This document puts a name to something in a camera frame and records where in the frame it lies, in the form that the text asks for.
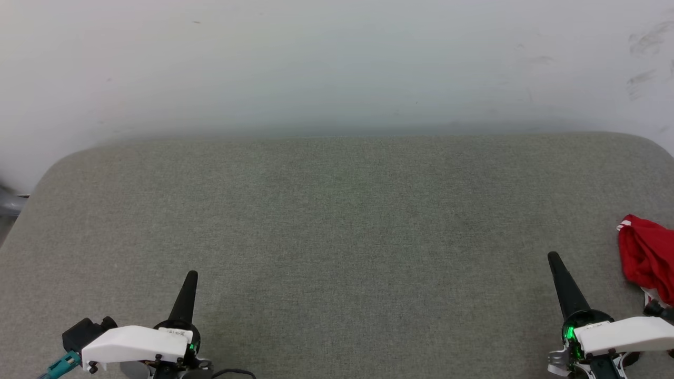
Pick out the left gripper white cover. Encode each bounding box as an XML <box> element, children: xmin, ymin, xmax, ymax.
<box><xmin>81</xmin><ymin>271</ymin><xmax>214</xmax><ymax>379</ymax></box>

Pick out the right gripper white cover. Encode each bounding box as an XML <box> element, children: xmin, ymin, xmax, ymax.
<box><xmin>547</xmin><ymin>251</ymin><xmax>674</xmax><ymax>379</ymax></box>

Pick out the red white basketball jersey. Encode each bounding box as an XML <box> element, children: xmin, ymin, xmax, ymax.
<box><xmin>617</xmin><ymin>214</ymin><xmax>674</xmax><ymax>309</ymax></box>

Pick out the grey fabric sofa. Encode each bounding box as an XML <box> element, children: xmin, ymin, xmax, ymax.
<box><xmin>0</xmin><ymin>132</ymin><xmax>674</xmax><ymax>379</ymax></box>

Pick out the grey plastic furniture leg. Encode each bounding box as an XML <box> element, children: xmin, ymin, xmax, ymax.
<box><xmin>0</xmin><ymin>182</ymin><xmax>30</xmax><ymax>217</ymax></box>

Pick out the teal left camera connector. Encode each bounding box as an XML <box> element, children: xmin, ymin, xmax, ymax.
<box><xmin>37</xmin><ymin>351</ymin><xmax>82</xmax><ymax>379</ymax></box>

